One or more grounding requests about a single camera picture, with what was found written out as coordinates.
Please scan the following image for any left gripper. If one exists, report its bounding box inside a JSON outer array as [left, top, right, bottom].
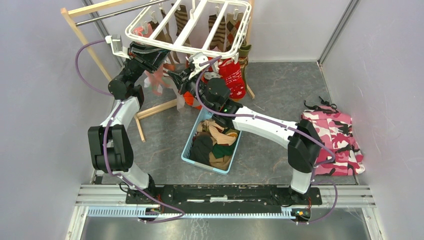
[[120, 41, 172, 85]]

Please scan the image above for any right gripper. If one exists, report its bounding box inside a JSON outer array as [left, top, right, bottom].
[[167, 67, 214, 113]]

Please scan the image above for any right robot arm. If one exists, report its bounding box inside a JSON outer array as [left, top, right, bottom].
[[168, 71, 323, 204]]

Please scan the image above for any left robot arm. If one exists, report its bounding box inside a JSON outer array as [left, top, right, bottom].
[[87, 42, 169, 204]]

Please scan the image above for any white clip sock hanger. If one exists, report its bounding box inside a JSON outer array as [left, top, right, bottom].
[[124, 0, 253, 62]]

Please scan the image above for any pink patterned sock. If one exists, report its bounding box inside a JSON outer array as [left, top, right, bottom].
[[132, 22, 171, 96]]

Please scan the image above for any orange cloth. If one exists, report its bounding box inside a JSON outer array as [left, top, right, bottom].
[[182, 91, 202, 110]]

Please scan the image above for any brown plain sock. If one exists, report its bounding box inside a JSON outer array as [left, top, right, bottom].
[[148, 20, 182, 64]]

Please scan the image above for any light blue plastic basket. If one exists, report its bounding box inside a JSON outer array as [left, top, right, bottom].
[[181, 109, 242, 175]]

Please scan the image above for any brown striped sock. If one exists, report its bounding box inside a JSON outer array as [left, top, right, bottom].
[[208, 14, 226, 52]]

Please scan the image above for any red snowflake sock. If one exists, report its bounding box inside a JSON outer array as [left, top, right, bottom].
[[218, 58, 246, 101]]

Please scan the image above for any cream ribbed sock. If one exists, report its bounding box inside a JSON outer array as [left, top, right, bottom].
[[196, 119, 240, 146]]

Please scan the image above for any wooden clothes rack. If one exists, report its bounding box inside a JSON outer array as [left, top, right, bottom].
[[60, 0, 256, 143]]

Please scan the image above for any dark green sock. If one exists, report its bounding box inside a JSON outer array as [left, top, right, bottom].
[[188, 132, 214, 166]]

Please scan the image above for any olive green striped sock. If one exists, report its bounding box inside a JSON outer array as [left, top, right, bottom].
[[238, 41, 252, 86]]

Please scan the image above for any pink camouflage garment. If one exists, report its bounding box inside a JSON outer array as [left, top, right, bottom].
[[301, 98, 365, 176]]

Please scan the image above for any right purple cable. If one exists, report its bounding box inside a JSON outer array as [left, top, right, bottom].
[[195, 55, 339, 225]]

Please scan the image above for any purple cable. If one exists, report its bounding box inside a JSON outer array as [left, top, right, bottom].
[[195, 55, 339, 225], [74, 39, 186, 224]]

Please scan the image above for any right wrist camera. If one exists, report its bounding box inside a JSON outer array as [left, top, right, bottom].
[[187, 52, 212, 80]]

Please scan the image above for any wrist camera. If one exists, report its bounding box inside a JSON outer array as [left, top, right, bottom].
[[187, 52, 212, 80], [104, 34, 130, 59]]

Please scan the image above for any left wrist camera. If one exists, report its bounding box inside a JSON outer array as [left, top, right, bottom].
[[104, 34, 130, 59]]

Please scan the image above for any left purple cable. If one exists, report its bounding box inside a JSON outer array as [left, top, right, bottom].
[[74, 39, 186, 224]]

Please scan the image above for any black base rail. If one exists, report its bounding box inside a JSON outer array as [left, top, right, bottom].
[[121, 184, 323, 222]]

